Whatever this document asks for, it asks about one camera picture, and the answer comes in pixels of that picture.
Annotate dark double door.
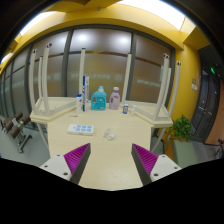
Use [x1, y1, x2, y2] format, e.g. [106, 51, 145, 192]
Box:
[191, 69, 221, 143]

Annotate blue detergent bottle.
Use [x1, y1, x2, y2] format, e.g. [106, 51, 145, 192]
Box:
[90, 85, 108, 111]

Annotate green potted plant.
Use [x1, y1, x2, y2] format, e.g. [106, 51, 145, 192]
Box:
[164, 114, 194, 144]

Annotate white power strip blue sockets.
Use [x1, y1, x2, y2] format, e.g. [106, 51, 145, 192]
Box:
[67, 123, 95, 136]

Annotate purple detergent bottle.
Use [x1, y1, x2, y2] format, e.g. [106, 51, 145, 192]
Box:
[108, 86, 121, 111]

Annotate upturned white-legged table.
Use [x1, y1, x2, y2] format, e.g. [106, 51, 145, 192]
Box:
[28, 42, 87, 125]
[120, 52, 183, 129]

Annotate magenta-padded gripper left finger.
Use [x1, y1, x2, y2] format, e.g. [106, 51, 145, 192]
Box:
[39, 143, 92, 185]

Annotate tall blue white tube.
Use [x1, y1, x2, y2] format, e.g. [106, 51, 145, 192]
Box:
[81, 75, 90, 112]

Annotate white shampoo bottle blue cap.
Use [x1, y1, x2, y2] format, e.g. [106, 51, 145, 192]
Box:
[75, 93, 83, 115]

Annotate green upholstered bench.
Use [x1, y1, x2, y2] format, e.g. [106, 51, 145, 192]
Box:
[172, 139, 198, 168]

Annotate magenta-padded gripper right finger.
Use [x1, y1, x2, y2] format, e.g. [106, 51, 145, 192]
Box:
[131, 143, 182, 186]

